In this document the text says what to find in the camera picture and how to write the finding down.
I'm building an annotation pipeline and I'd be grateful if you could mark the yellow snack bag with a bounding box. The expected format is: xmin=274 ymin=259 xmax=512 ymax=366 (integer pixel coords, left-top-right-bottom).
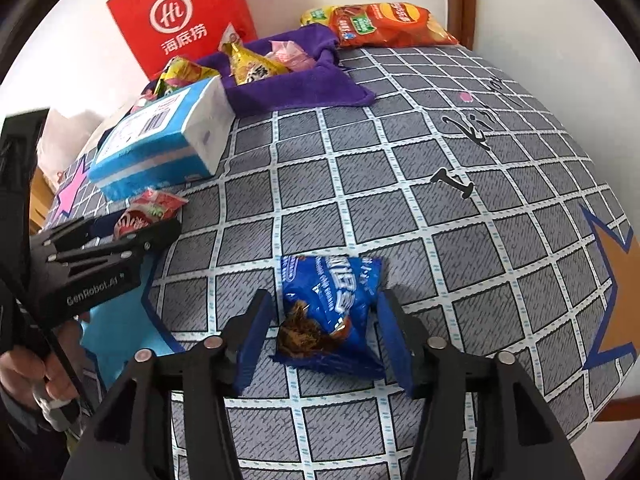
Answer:
xmin=300 ymin=6 xmax=341 ymax=28

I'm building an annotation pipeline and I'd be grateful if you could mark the grey checked bed sheet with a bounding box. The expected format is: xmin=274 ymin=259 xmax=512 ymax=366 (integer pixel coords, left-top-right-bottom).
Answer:
xmin=45 ymin=45 xmax=636 ymax=480

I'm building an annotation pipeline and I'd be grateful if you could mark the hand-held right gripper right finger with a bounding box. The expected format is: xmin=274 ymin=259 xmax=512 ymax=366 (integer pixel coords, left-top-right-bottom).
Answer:
xmin=376 ymin=289 xmax=586 ymax=480

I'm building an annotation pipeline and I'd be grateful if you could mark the person's left hand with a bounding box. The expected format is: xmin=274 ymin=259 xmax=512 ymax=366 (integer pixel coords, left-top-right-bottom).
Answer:
xmin=0 ymin=312 xmax=92 ymax=411

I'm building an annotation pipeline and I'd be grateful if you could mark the orange chips bag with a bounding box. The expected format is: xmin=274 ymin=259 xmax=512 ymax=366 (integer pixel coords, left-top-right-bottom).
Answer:
xmin=329 ymin=2 xmax=460 ymax=49

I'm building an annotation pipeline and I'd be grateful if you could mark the yellow green snack packet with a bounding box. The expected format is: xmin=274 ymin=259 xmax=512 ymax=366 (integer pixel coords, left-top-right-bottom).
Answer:
xmin=154 ymin=57 xmax=222 ymax=97

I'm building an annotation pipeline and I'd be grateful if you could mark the wooden door frame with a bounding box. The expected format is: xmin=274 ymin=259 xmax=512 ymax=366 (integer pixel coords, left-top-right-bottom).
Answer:
xmin=446 ymin=0 xmax=477 ymax=51

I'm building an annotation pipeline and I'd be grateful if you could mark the purple cloth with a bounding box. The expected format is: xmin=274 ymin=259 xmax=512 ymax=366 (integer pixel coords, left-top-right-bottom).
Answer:
xmin=192 ymin=24 xmax=377 ymax=117

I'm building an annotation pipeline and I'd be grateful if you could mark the pink snack bag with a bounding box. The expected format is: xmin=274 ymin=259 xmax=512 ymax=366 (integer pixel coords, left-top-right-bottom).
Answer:
xmin=270 ymin=39 xmax=317 ymax=72

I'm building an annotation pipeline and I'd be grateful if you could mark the blue white tissue box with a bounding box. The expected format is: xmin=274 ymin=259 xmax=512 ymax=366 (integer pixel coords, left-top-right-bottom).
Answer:
xmin=89 ymin=77 xmax=235 ymax=200

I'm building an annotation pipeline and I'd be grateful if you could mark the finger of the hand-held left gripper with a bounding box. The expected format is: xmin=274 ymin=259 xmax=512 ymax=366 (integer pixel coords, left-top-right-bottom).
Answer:
xmin=47 ymin=247 xmax=156 ymax=283
xmin=31 ymin=217 xmax=182 ymax=261

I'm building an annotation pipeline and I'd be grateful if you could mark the blue cookie snack packet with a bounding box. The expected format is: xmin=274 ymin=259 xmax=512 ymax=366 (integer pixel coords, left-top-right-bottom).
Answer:
xmin=270 ymin=255 xmax=386 ymax=380

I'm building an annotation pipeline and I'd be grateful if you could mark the yellow brown snack packet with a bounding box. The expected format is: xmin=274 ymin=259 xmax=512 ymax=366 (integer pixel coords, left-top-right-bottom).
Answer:
xmin=221 ymin=41 xmax=290 ymax=87

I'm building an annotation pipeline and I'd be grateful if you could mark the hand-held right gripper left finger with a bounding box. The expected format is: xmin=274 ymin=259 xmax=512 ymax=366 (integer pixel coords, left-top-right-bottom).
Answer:
xmin=60 ymin=289 xmax=275 ymax=480

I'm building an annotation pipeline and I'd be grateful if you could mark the red green snack packet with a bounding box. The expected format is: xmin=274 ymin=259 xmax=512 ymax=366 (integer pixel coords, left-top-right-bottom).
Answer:
xmin=114 ymin=187 xmax=188 ymax=240

